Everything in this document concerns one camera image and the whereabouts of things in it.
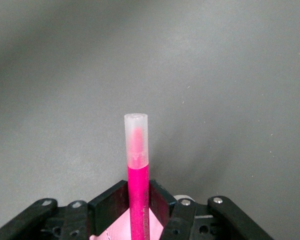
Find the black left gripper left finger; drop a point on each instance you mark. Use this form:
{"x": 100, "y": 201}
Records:
{"x": 107, "y": 207}

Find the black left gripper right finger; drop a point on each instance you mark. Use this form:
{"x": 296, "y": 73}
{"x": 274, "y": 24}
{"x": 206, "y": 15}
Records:
{"x": 162, "y": 202}

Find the pink marker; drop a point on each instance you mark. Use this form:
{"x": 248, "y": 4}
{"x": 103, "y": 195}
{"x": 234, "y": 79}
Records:
{"x": 138, "y": 200}

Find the pink plastic cup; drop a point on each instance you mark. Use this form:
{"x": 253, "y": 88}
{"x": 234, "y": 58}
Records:
{"x": 115, "y": 230}

